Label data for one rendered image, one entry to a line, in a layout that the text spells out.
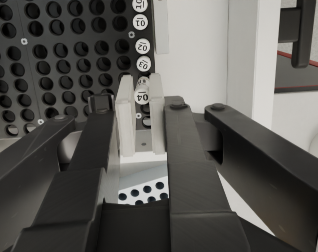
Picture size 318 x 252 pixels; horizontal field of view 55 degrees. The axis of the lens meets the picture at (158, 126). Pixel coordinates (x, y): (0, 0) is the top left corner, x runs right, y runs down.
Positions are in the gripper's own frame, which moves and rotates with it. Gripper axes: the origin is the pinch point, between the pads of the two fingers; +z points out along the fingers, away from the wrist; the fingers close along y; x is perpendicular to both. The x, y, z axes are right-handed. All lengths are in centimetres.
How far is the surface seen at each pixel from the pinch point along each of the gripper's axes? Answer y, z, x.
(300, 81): 27.3, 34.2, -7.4
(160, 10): 2.2, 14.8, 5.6
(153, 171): 0.2, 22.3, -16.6
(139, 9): 0.1, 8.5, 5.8
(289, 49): 55, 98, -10
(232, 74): 9.3, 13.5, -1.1
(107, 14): -2.6, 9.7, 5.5
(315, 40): 65, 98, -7
